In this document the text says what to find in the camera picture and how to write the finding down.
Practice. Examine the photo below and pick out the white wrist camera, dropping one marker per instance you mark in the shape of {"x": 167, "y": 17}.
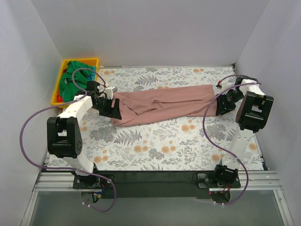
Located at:
{"x": 109, "y": 91}
{"x": 222, "y": 87}

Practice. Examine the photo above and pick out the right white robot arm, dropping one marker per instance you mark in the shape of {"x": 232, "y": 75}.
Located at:
{"x": 251, "y": 117}

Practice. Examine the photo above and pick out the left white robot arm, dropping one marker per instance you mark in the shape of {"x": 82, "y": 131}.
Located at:
{"x": 63, "y": 132}

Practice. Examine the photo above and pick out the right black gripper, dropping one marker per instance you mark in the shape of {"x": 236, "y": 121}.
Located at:
{"x": 224, "y": 103}

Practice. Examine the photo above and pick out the red t shirt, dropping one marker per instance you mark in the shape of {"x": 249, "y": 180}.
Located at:
{"x": 59, "y": 98}

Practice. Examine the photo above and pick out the green t shirt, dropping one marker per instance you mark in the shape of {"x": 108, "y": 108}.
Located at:
{"x": 80, "y": 77}

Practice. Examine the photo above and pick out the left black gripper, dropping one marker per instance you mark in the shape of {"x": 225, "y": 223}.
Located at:
{"x": 113, "y": 108}

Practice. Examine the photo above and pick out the yellow plastic bin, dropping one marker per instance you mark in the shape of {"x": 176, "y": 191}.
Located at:
{"x": 74, "y": 73}

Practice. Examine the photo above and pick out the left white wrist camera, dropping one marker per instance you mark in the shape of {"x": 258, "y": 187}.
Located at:
{"x": 109, "y": 91}

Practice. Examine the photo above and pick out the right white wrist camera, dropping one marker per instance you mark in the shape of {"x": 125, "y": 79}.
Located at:
{"x": 222, "y": 87}

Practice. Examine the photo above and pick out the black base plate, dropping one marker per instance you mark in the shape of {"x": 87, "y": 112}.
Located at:
{"x": 150, "y": 184}

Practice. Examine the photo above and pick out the floral table mat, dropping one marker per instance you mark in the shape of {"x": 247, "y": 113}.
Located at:
{"x": 186, "y": 143}

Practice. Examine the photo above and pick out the pink mario t shirt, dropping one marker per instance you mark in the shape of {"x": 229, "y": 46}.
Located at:
{"x": 156, "y": 105}

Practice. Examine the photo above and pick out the blue t shirt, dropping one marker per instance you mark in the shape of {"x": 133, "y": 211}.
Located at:
{"x": 91, "y": 75}

